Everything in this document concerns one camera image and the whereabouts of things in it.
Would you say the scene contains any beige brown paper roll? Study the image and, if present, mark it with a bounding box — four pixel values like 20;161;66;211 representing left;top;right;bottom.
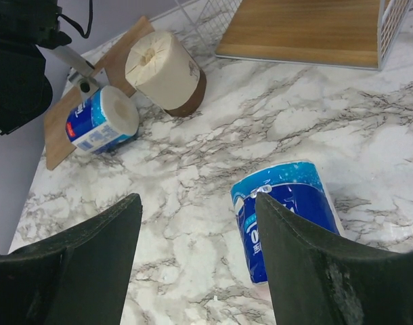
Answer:
125;30;207;117

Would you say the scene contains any blue Tempo roll right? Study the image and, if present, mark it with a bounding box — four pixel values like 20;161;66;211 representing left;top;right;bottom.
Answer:
230;160;345;284

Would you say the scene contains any white wire wooden shelf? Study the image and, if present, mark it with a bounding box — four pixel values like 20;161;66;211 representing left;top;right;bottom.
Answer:
189;0;413;70

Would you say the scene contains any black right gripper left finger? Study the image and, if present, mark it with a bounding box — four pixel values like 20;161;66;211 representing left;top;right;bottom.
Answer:
0;194;142;324

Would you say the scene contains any blue tempo roll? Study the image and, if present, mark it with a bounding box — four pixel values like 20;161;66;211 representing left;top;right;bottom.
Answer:
230;160;345;284
65;85;139;154

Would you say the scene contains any blue Tempo roll left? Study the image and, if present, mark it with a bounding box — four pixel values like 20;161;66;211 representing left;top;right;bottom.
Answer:
65;85;139;154

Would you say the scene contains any grey metal stand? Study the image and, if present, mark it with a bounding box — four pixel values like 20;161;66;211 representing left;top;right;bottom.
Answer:
49;45;100;99

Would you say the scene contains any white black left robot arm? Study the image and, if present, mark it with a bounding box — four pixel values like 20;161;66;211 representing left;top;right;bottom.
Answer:
0;1;93;135

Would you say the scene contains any wooden base board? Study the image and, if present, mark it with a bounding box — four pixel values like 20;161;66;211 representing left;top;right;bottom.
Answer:
43;15;156;171

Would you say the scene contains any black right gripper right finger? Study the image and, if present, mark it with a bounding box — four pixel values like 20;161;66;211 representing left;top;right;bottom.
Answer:
255;193;413;324

